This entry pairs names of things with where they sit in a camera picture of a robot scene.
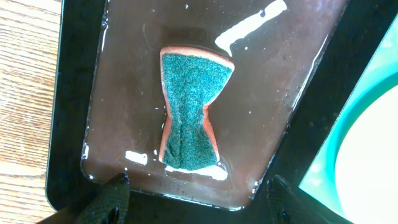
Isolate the green and orange sponge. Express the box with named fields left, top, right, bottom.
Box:
left=159, top=46, right=234, bottom=170

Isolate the teal plastic tray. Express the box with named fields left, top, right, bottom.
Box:
left=299, top=20, right=397, bottom=222

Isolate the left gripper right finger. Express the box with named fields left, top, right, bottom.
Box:
left=267, top=175, right=333, bottom=224

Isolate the black rectangular tray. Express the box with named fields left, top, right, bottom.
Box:
left=45, top=1, right=397, bottom=223

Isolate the green plate top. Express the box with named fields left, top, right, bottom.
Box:
left=335, top=87, right=397, bottom=224

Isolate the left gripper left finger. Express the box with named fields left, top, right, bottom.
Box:
left=74, top=173, right=130, bottom=224

